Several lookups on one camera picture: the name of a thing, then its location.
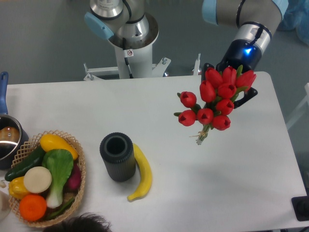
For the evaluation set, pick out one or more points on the purple sweet potato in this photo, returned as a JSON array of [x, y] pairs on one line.
[[74, 181]]

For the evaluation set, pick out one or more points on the blue plastic bag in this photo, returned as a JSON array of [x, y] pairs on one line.
[[297, 18]]

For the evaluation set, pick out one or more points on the red tulip bouquet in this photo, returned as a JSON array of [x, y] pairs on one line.
[[219, 92]]

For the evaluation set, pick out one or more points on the blue handled saucepan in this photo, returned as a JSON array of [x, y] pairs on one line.
[[12, 135]]

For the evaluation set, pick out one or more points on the yellow squash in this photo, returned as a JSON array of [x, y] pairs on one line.
[[50, 142]]

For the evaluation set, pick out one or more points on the woven wicker basket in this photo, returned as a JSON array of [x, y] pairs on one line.
[[24, 151]]

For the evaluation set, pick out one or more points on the dark grey ribbed vase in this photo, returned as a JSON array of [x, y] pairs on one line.
[[116, 150]]

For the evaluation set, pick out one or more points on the green bok choy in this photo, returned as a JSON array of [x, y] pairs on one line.
[[59, 162]]

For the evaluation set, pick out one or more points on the black haired person head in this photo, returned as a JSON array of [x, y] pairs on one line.
[[83, 223]]

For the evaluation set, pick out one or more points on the yellow banana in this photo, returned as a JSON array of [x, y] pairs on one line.
[[146, 177]]

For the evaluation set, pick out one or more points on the white garlic clove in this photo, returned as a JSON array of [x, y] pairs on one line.
[[2, 184]]

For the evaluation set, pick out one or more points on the black device at edge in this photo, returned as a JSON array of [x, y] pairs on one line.
[[301, 207]]

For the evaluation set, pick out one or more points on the orange fruit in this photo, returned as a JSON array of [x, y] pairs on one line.
[[32, 207]]

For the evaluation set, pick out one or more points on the yellow bell pepper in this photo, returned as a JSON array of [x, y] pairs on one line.
[[17, 188]]

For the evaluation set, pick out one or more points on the green chili pepper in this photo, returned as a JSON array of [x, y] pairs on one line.
[[61, 210]]

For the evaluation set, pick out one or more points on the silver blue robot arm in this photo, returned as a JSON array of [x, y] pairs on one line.
[[256, 20]]

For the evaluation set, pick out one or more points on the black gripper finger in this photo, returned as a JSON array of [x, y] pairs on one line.
[[205, 67], [248, 95]]

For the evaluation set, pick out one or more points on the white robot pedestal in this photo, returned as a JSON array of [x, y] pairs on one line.
[[133, 46]]

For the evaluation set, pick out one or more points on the green cucumber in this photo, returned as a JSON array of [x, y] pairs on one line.
[[34, 159]]

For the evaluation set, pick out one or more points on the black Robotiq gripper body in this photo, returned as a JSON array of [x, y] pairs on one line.
[[240, 52]]

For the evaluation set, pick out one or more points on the white round radish slice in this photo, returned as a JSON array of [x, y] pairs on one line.
[[37, 179]]

